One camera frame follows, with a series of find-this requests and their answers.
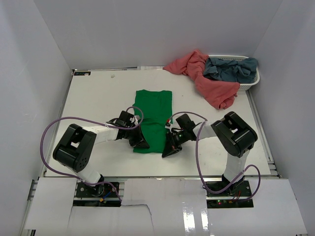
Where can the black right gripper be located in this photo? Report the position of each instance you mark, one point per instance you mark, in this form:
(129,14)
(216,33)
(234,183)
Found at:
(171,146)

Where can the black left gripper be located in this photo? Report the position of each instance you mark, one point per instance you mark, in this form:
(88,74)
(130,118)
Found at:
(139,137)

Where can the green t shirt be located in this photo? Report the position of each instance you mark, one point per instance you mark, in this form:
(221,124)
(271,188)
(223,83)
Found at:
(156,108)

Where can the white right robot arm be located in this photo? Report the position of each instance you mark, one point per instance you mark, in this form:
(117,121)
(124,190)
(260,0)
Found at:
(236,136)

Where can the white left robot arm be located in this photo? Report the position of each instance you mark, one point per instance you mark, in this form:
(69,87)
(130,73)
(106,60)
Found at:
(76,145)

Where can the salmon pink t shirt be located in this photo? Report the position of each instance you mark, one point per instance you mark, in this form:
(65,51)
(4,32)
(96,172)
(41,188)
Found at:
(219,94)

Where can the black label sticker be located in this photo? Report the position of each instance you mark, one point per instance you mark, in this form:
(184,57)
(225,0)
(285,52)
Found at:
(82,73)

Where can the white plastic laundry basket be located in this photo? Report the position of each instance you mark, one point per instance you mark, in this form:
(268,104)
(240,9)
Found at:
(243,87)

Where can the dark blue t shirt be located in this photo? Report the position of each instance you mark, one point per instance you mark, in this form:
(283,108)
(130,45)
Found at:
(243,72)

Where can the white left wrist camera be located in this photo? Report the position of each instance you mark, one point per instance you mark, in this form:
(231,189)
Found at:
(138,119)

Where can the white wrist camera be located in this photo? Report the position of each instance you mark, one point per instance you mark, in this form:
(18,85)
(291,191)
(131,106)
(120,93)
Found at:
(138,119)
(168,124)

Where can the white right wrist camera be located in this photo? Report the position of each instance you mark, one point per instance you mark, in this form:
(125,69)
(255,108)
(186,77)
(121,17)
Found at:
(168,124)

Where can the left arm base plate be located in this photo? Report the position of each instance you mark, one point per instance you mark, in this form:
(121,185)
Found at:
(85,197)

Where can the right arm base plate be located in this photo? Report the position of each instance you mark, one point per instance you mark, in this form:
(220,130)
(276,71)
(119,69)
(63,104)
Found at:
(234,197)

